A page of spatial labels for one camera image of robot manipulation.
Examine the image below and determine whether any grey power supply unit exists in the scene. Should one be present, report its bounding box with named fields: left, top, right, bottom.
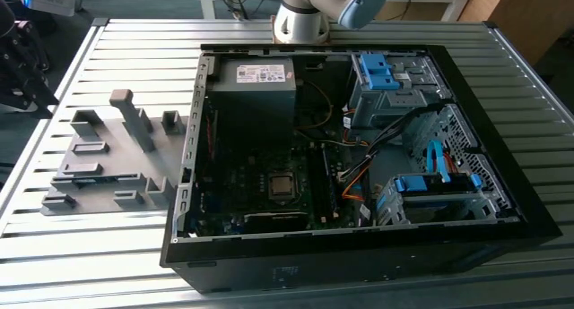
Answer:
left=208, top=56, right=298, bottom=148

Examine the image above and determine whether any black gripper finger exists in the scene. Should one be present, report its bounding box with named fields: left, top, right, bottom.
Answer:
left=0, top=19, right=58, bottom=118

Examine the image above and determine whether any yellow wire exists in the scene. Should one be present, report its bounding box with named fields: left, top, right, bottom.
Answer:
left=293, top=81, right=333, bottom=131

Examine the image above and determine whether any white desk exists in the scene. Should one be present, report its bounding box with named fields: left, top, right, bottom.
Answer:
left=196, top=0, right=479, bottom=23

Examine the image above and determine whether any green motherboard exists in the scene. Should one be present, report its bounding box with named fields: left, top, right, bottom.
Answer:
left=192, top=142, right=358, bottom=236

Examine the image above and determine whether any blue RAM stick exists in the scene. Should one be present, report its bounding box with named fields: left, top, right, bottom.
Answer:
left=66, top=176, right=134, bottom=186

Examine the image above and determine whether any CPU socket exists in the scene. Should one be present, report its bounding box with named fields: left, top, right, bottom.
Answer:
left=265, top=167, right=301, bottom=206

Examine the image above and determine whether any orange wire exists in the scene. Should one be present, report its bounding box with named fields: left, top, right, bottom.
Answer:
left=340, top=167, right=373, bottom=201

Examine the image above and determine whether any grey parts rack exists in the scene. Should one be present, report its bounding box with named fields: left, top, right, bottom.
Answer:
left=39, top=89, right=186, bottom=218

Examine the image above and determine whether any black cable bundle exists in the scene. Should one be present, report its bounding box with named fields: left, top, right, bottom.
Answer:
left=361, top=104, right=439, bottom=159

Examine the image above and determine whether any black PC case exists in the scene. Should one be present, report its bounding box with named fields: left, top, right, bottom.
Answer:
left=158, top=42, right=564, bottom=294

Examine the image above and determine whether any metal disk bay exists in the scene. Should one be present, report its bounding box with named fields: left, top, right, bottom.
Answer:
left=374, top=173, right=519, bottom=225

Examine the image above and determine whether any wooden cabinet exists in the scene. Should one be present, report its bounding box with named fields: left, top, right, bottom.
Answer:
left=457, top=0, right=574, bottom=68

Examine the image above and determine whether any blue plastic drive bracket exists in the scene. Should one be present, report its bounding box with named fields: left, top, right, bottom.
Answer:
left=358, top=53, right=400, bottom=92

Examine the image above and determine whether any grey metal drive cage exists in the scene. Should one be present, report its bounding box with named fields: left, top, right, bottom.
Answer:
left=348, top=52, right=452, bottom=129

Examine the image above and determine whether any silver CPU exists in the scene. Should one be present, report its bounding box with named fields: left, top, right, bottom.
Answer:
left=270, top=176, right=294, bottom=195

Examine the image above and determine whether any hard disk in blue carrier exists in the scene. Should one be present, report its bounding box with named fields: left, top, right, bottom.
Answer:
left=392, top=173, right=484, bottom=194

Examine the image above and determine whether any blue wire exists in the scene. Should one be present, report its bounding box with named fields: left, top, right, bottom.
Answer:
left=424, top=139, right=452, bottom=184

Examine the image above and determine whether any red flat wire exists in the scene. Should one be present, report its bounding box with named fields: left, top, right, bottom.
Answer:
left=447, top=150, right=461, bottom=175

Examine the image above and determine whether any thin red wire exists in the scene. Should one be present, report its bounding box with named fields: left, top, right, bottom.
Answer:
left=204, top=115, right=216, bottom=161

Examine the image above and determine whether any black graphics card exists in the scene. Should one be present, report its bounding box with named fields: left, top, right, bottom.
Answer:
left=242, top=211, right=310, bottom=235

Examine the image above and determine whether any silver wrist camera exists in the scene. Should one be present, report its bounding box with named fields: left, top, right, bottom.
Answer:
left=15, top=0, right=75, bottom=17

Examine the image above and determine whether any black RAM slot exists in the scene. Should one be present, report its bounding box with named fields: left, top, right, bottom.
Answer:
left=308, top=143, right=326, bottom=223

